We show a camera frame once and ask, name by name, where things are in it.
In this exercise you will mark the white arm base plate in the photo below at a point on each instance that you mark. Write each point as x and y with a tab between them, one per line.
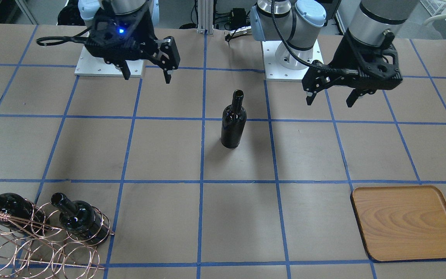
280	65
89	65

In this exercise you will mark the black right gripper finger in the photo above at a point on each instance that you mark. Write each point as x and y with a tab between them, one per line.
167	73
125	70

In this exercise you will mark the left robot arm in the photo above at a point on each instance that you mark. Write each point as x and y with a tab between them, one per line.
297	23

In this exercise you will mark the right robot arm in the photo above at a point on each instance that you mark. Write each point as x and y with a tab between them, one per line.
89	8

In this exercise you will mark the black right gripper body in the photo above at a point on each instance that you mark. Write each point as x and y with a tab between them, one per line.
146	31

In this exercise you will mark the wooden tray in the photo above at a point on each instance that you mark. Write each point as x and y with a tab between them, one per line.
401	223

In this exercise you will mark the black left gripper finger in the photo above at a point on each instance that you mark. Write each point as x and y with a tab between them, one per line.
310	97
353	97

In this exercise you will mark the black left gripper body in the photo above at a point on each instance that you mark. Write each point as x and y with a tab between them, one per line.
342	58

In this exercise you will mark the aluminium frame post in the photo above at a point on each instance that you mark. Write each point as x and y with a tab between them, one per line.
205	16

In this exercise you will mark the copper wire bottle basket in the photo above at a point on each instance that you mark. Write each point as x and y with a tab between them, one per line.
35	250

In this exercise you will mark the dark wine bottle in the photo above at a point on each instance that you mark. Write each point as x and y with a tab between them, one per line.
17	206
233	121
80	220

